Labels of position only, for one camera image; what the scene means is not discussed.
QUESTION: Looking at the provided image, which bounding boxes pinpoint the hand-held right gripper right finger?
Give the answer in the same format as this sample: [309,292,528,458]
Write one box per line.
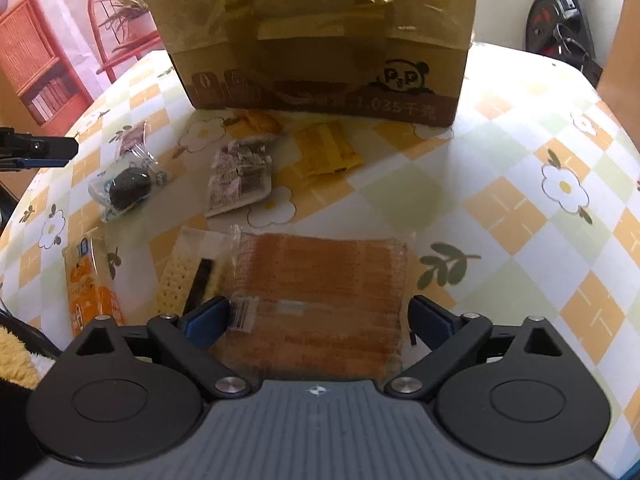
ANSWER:
[384,296,563,402]

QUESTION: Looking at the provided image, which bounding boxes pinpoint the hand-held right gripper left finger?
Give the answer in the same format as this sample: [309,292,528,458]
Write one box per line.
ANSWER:
[75,296,253,402]

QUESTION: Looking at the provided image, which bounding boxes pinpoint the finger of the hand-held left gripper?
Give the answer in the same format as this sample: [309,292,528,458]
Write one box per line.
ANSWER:
[0,129,79,168]

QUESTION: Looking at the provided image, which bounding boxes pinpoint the large clear orange wafer packet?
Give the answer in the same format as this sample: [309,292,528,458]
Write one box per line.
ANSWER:
[212,232,410,383]

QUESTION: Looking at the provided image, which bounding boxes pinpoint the black and white snack packet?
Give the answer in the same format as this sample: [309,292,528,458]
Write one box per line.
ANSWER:
[204,141,274,218]

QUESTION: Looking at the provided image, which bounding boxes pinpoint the yellow snack packet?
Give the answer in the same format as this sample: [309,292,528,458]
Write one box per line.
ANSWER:
[291,121,364,177]

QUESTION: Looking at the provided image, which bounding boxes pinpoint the brown cardboard box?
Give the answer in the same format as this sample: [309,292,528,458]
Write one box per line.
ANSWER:
[135,0,480,127]

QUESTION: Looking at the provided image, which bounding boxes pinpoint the pale cracker packet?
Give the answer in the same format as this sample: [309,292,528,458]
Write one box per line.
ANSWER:
[155,226,241,318]

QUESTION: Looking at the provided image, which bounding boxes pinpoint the small clear snack packet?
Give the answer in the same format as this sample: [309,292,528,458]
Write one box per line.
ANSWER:
[116,122,150,157]

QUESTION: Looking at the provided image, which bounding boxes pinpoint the clear packet with dark snack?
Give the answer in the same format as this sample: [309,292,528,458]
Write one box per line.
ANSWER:
[88,156,168,222]

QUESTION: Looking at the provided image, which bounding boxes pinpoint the printed pink backdrop cloth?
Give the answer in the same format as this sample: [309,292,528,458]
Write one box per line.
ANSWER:
[0,0,171,138]

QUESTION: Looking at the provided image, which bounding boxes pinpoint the floral checked tablecloth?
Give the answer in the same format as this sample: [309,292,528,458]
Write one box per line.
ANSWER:
[0,40,640,480]

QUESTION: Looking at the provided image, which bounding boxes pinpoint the yellow plush toy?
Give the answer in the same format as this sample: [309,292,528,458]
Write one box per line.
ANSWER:
[0,324,57,390]

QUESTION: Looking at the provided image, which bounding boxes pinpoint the crinkled orange snack packet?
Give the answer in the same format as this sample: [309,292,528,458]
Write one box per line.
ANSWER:
[234,109,283,134]

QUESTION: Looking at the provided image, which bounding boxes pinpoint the wooden panel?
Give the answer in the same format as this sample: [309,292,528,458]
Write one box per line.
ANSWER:
[595,0,640,156]

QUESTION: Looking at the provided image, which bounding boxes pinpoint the black exercise bike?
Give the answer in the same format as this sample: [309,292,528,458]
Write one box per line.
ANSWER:
[522,0,606,88]

